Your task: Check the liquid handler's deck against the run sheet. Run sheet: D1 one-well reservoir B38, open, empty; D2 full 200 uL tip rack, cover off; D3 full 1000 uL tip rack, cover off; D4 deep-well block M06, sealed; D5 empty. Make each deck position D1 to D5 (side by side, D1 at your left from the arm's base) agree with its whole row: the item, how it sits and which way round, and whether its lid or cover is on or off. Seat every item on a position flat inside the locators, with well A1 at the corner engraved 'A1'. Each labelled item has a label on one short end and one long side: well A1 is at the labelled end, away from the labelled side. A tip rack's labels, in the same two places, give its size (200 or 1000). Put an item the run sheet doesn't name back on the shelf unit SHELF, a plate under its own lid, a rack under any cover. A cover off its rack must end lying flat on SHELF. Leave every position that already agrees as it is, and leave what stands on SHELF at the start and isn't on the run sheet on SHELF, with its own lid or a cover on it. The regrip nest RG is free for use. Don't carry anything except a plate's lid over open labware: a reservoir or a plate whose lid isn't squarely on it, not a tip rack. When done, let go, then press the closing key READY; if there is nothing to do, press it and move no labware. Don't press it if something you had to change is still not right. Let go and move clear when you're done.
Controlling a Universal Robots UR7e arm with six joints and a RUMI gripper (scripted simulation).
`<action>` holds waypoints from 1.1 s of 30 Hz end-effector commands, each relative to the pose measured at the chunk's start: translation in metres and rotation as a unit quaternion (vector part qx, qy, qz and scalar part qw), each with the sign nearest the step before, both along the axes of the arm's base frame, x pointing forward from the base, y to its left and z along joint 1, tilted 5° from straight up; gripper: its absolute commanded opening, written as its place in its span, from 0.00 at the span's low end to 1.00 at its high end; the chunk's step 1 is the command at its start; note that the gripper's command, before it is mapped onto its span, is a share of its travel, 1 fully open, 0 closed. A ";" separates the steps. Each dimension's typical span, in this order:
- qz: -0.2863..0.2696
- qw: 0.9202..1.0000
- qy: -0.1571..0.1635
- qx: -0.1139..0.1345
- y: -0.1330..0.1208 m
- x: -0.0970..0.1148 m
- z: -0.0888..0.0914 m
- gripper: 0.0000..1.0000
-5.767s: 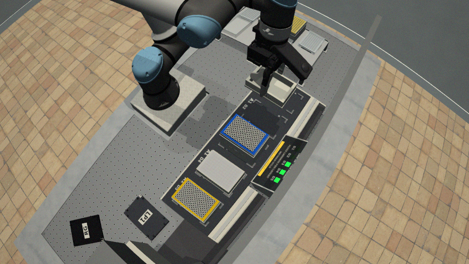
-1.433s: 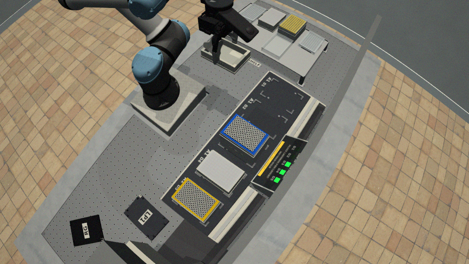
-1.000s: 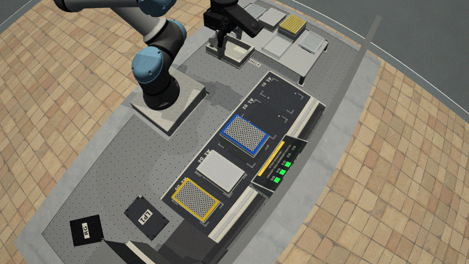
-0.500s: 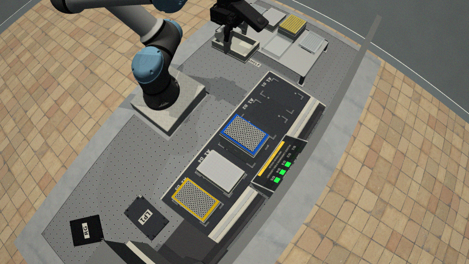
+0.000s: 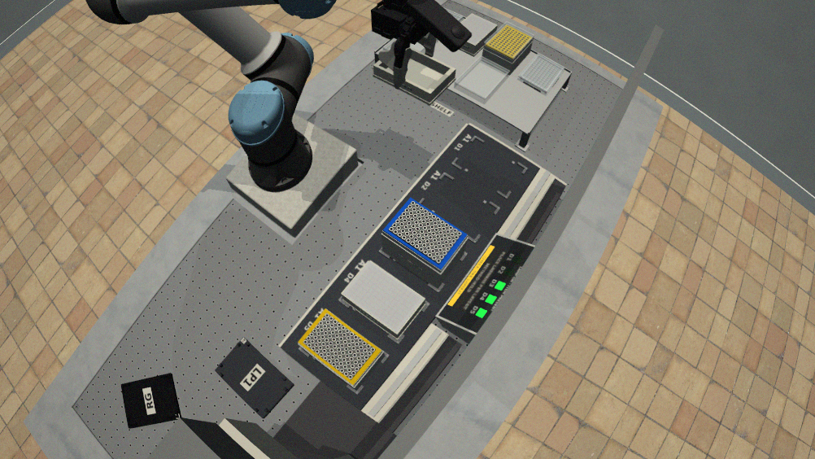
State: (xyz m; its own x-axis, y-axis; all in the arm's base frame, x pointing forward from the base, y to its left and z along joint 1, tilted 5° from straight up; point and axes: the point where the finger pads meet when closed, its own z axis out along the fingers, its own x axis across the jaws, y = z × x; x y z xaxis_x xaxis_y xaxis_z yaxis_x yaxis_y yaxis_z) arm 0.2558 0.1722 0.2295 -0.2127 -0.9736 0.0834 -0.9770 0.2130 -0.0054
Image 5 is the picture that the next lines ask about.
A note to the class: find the grey flat shelf table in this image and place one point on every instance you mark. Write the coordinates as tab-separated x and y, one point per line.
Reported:
514	102

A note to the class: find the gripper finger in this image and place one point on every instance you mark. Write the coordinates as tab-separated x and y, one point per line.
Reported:
428	42
402	53

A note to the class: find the blue tip rack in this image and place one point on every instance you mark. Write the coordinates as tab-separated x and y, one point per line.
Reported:
423	242

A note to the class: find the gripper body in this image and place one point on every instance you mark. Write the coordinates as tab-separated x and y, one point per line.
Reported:
390	20

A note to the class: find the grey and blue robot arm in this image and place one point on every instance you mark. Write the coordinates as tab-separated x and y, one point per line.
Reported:
260	116

